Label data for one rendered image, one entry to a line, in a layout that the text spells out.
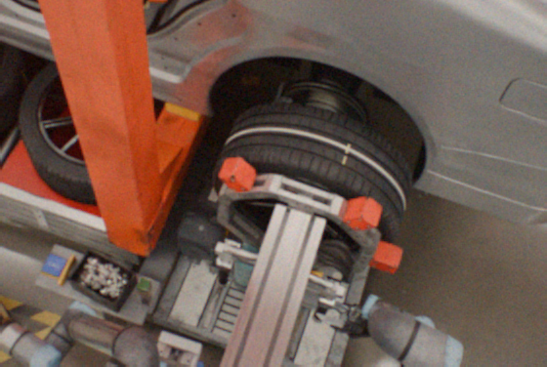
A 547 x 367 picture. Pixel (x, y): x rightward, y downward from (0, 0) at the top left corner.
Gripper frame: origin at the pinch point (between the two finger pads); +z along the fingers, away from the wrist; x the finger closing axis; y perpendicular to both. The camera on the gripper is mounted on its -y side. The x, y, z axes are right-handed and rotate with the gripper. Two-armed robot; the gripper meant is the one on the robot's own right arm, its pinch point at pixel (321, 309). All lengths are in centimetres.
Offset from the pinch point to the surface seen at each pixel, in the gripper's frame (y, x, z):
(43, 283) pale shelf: -38, 14, 98
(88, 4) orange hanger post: 115, -6, 69
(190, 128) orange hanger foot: -15, -55, 68
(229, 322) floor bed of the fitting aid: -82, -7, 32
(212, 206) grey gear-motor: -40, -38, 52
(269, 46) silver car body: 48, -58, 43
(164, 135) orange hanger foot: -15, -48, 76
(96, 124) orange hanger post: 63, -6, 74
